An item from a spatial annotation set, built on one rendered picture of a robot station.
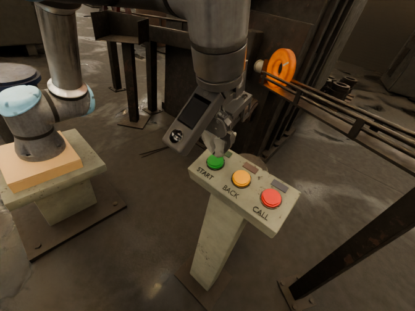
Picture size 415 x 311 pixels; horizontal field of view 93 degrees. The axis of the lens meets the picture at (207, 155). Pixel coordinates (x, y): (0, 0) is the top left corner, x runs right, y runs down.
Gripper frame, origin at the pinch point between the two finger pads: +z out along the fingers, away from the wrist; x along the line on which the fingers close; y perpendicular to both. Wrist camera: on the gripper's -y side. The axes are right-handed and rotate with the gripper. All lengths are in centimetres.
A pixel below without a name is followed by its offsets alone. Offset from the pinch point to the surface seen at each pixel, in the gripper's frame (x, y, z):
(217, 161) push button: -0.8, 0.0, 2.2
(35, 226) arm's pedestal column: 59, -53, 46
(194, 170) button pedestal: 2.5, -4.7, 3.3
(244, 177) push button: -8.1, 0.5, 2.2
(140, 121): 105, 28, 77
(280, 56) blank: 13, 60, 9
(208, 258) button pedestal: -8.1, -15.3, 35.5
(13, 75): 119, -16, 16
